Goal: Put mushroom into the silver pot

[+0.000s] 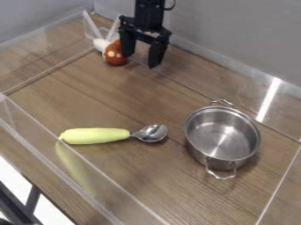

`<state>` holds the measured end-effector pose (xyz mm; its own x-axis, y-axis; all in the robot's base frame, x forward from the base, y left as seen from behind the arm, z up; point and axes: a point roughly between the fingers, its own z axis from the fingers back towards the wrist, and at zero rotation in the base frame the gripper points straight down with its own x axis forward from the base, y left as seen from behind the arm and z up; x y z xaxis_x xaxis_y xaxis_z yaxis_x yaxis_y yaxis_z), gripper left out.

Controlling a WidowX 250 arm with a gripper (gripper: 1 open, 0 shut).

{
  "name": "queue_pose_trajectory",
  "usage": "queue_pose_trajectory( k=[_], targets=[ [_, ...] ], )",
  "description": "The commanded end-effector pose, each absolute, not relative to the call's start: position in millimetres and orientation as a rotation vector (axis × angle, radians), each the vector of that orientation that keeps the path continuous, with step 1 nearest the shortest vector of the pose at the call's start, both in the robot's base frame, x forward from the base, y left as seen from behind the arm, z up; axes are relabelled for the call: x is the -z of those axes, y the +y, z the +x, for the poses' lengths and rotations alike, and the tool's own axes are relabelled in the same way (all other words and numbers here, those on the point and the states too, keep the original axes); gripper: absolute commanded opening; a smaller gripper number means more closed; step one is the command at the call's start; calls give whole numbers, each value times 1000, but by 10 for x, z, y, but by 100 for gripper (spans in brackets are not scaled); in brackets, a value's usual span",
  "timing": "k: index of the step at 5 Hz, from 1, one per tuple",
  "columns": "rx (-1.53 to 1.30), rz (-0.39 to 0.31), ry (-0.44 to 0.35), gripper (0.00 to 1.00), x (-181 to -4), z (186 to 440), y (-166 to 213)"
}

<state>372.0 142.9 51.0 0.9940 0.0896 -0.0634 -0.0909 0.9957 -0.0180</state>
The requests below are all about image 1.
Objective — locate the clear acrylic barrier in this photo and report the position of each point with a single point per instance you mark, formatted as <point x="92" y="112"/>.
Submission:
<point x="57" y="87"/>

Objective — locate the yellow-handled metal scoop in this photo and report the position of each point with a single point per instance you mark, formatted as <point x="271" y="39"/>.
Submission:
<point x="96" y="135"/>

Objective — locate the black table leg frame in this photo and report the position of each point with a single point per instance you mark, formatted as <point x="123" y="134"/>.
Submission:
<point x="17" y="212"/>

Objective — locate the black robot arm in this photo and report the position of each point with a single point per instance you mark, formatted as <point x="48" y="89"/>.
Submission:
<point x="148" y="13"/>

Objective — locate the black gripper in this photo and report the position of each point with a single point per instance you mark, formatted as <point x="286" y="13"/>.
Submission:
<point x="155" y="36"/>

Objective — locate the silver pot with handles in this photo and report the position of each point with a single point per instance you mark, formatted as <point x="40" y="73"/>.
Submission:
<point x="222" y="137"/>

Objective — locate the red toy mushroom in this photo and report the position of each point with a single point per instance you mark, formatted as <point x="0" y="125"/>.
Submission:
<point x="110" y="50"/>

